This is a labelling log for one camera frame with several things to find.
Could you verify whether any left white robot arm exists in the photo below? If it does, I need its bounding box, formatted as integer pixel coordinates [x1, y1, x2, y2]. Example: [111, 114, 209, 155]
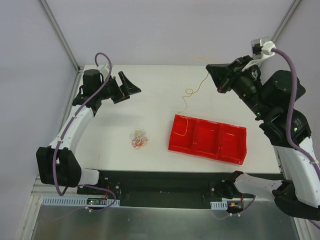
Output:
[36, 69, 141, 195]

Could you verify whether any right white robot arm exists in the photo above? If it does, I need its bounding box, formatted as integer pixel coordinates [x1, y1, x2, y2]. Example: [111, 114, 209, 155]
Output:
[206, 56, 320, 221]

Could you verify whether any red three-compartment bin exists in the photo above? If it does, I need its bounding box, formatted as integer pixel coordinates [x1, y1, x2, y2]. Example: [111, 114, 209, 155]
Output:
[168, 114, 247, 165]

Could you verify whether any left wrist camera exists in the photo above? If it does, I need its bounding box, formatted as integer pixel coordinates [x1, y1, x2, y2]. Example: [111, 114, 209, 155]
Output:
[97, 63, 110, 77]

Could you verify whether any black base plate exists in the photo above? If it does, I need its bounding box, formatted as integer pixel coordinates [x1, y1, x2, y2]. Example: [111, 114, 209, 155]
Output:
[76, 168, 287, 208]

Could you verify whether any left aluminium frame post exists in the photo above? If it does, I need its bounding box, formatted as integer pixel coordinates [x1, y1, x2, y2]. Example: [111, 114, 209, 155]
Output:
[37, 0, 81, 73]

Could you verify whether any left white cable duct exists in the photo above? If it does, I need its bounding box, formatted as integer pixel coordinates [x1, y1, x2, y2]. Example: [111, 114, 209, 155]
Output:
[42, 196, 120, 208]

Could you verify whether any white cable duct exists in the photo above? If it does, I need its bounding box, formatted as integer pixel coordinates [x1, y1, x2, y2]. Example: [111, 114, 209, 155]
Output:
[210, 200, 228, 211]
[42, 196, 120, 208]

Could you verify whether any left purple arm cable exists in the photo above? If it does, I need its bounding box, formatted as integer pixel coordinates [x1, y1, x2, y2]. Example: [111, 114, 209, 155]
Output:
[52, 52, 112, 196]

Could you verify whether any right white cable duct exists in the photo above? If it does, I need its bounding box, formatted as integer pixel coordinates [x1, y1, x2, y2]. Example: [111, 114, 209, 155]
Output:
[210, 200, 228, 211]

